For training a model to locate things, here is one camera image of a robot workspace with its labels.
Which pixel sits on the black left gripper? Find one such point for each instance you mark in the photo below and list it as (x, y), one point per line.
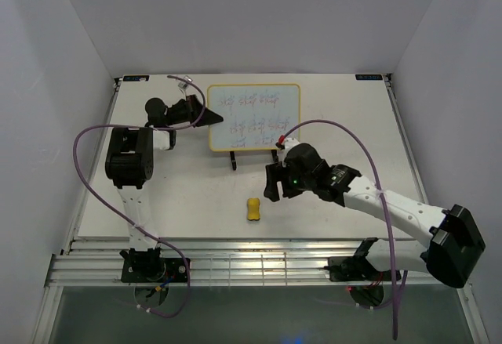
(194, 106)

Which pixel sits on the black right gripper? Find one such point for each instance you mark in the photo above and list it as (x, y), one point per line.
(276, 172)

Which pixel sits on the wire whiteboard stand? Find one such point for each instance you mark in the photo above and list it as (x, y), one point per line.
(274, 155)

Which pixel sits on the yellow black whiteboard eraser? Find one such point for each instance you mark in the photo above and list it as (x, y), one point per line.
(253, 209)

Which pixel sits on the yellow framed whiteboard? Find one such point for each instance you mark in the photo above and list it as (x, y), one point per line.
(255, 115)

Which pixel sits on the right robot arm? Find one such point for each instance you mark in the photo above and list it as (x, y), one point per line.
(446, 243)

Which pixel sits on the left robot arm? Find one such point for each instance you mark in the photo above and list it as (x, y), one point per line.
(129, 164)

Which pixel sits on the left blue table label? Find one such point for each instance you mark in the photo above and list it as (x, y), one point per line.
(135, 78)

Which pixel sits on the blue table label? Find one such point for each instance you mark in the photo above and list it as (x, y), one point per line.
(369, 77)
(135, 78)

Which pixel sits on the right blue table label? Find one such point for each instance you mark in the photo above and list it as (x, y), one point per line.
(369, 77)

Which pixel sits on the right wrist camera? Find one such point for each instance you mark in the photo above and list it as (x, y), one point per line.
(285, 144)

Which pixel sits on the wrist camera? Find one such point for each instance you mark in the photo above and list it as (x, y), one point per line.
(285, 144)
(184, 83)

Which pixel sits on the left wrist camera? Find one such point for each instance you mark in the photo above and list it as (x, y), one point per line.
(184, 83)

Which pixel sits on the aluminium table frame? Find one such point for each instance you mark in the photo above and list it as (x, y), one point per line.
(201, 208)

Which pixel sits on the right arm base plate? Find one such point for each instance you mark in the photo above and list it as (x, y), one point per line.
(354, 269)

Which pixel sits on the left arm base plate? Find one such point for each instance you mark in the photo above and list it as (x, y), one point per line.
(150, 267)

